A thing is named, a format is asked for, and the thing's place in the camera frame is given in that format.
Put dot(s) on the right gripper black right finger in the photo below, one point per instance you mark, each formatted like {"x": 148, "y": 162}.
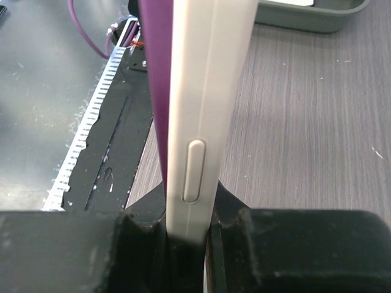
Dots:
{"x": 295, "y": 250}

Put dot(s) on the black smartphone gold edge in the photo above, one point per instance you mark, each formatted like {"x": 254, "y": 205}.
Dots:
{"x": 156, "y": 26}

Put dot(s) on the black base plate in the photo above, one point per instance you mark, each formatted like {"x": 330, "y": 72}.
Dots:
{"x": 105, "y": 170}

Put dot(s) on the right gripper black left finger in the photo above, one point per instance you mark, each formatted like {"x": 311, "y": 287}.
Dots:
{"x": 86, "y": 251}

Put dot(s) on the dark green tray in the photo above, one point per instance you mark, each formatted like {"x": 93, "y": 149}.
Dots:
{"x": 323, "y": 17}

